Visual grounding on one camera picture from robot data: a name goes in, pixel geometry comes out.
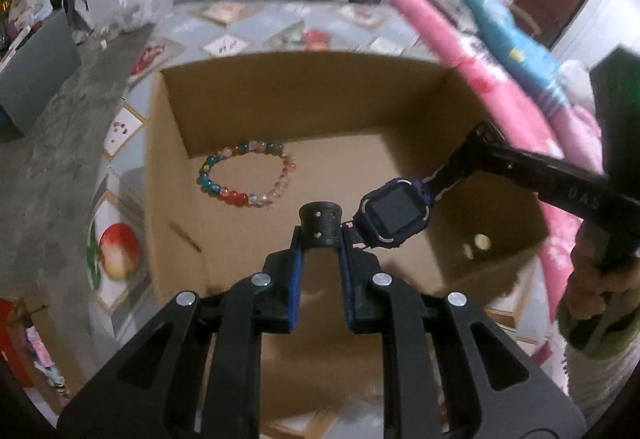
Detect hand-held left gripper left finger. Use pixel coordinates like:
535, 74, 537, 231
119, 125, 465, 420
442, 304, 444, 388
59, 226, 306, 439

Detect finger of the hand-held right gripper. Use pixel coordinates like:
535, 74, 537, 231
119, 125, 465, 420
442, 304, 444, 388
446, 121, 541, 194

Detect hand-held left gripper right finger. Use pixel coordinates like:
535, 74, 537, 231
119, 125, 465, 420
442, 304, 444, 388
340, 224, 586, 439

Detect black ribbed cylinder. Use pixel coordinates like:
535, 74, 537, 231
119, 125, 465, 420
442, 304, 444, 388
299, 201, 346, 253

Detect purple smartwatch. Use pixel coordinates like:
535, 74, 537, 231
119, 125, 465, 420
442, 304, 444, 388
340, 154, 473, 251

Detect colourful beaded bracelet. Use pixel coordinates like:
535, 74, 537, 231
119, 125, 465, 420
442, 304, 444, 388
198, 139, 297, 208

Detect cardboard box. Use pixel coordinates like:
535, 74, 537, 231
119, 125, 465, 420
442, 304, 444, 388
142, 50, 551, 426

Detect person's right forearm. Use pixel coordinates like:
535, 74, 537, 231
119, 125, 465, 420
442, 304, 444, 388
556, 294, 640, 417

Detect person's right hand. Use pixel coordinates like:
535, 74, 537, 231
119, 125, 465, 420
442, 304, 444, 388
567, 219, 640, 322

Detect grey fluffy cloth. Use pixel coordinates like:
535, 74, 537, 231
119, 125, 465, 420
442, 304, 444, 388
554, 60, 603, 112

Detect blue star pillow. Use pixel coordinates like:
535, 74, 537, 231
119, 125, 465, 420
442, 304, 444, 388
459, 0, 572, 90

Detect pink blanket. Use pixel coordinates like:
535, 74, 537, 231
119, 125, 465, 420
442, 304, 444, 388
365, 0, 608, 322

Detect printed fruit tablecloth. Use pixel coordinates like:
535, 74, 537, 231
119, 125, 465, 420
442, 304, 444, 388
87, 1, 566, 439

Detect red box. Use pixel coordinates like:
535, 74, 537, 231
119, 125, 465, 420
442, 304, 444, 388
0, 298, 51, 389

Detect clear plastic bag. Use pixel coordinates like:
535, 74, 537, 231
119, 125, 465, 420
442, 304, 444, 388
106, 0, 174, 34

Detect grey box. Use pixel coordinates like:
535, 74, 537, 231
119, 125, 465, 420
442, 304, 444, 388
0, 9, 83, 142

